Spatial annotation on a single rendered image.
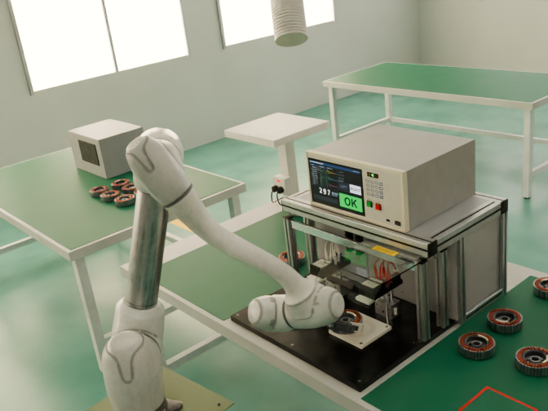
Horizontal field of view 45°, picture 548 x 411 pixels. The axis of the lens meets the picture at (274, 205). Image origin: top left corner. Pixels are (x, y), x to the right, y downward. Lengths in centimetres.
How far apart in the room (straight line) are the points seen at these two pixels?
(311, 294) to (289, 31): 171
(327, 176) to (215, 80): 527
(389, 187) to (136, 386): 97
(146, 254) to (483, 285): 117
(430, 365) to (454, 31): 776
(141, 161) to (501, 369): 123
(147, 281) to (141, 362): 25
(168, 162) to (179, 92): 552
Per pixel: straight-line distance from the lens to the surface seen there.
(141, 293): 207
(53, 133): 666
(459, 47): 962
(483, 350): 219
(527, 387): 212
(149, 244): 200
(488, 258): 242
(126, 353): 195
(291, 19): 327
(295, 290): 182
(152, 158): 174
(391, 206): 216
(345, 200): 230
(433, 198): 224
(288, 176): 338
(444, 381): 212
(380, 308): 237
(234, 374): 351
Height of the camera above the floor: 203
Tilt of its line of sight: 22 degrees down
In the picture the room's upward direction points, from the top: 7 degrees counter-clockwise
